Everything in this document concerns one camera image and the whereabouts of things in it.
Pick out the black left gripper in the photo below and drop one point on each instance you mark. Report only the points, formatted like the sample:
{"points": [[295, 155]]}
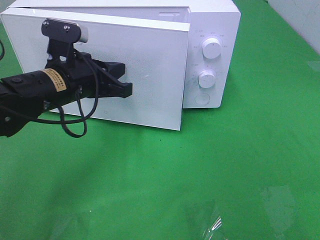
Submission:
{"points": [[90, 78]]}

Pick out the white microwave door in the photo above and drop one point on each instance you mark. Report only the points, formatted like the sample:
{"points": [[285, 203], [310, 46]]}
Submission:
{"points": [[152, 42]]}

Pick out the round white door button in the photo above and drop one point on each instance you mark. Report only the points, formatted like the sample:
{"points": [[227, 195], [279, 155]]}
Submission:
{"points": [[202, 99]]}

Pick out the white round knob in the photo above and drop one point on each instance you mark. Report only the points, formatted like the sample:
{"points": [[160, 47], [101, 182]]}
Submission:
{"points": [[206, 79], [211, 47]]}

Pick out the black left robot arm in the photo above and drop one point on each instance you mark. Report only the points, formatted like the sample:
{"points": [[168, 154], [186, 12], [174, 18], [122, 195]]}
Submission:
{"points": [[65, 93]]}

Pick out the white microwave oven body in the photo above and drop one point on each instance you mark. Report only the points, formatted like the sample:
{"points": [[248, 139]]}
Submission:
{"points": [[202, 18]]}

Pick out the green table cover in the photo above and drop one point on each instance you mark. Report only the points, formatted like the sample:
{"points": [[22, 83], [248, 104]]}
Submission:
{"points": [[248, 170]]}

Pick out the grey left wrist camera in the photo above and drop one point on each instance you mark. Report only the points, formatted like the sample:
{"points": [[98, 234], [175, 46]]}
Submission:
{"points": [[64, 31]]}

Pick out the white wall panel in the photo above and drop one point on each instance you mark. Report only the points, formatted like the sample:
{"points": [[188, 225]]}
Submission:
{"points": [[303, 16]]}

